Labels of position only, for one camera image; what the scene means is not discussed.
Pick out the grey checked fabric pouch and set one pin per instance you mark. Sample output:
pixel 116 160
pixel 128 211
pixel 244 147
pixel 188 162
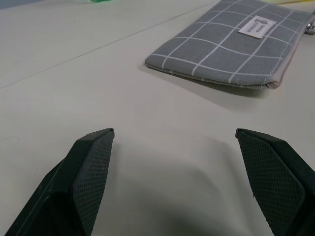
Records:
pixel 229 46

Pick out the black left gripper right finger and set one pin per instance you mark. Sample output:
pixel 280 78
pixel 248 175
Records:
pixel 273 177

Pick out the green object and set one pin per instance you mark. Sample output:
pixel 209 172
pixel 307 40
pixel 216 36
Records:
pixel 97 1

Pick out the yellow object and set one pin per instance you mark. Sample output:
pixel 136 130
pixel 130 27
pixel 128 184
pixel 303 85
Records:
pixel 290 1

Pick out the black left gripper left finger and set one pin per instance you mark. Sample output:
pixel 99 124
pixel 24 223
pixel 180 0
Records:
pixel 81 182

